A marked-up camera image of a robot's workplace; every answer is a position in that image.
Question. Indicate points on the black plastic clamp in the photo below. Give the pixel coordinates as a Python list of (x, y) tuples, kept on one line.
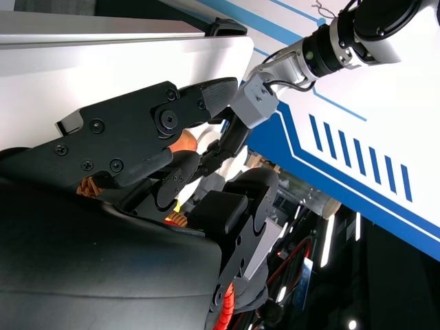
[(227, 27)]

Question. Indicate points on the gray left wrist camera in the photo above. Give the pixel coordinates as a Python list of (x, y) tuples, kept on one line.
[(254, 103)]

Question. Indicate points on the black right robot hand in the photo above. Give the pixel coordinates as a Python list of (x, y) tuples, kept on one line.
[(103, 258)]

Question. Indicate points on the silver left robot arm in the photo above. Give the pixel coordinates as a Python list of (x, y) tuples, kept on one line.
[(347, 38)]

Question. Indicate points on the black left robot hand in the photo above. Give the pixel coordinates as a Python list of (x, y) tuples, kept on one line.
[(233, 137)]

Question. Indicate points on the red apple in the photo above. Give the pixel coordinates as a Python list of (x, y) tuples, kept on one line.
[(185, 141)]

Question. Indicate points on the yellow-green apple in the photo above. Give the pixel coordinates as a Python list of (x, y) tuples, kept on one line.
[(177, 207)]

